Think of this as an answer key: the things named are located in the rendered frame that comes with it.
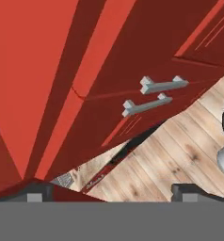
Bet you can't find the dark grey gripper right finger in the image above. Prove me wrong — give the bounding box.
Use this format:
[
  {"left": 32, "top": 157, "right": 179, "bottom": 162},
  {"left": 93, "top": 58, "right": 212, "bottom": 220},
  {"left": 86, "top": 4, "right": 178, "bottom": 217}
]
[{"left": 170, "top": 183, "right": 224, "bottom": 202}]

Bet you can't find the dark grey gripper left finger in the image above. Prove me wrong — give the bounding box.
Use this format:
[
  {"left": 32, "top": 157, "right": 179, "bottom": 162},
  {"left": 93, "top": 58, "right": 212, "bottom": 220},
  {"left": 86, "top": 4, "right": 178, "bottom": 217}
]
[{"left": 0, "top": 182, "right": 55, "bottom": 202}]

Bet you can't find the red cabinet door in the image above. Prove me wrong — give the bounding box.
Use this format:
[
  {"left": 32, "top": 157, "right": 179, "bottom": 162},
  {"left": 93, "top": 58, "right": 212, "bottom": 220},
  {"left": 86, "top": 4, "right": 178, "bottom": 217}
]
[
  {"left": 71, "top": 0, "right": 224, "bottom": 102},
  {"left": 44, "top": 79, "right": 216, "bottom": 183}
]

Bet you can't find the red cabinet drawer front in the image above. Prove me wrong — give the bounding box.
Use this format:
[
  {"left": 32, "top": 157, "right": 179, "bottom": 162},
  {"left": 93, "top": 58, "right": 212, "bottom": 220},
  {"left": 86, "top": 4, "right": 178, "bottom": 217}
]
[{"left": 173, "top": 0, "right": 224, "bottom": 69}]

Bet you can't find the grey bar cabinet handle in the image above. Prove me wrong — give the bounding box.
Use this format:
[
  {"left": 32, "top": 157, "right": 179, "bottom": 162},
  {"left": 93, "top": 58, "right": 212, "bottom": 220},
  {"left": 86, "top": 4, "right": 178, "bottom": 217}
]
[
  {"left": 139, "top": 74, "right": 190, "bottom": 95},
  {"left": 121, "top": 92, "right": 174, "bottom": 119}
]

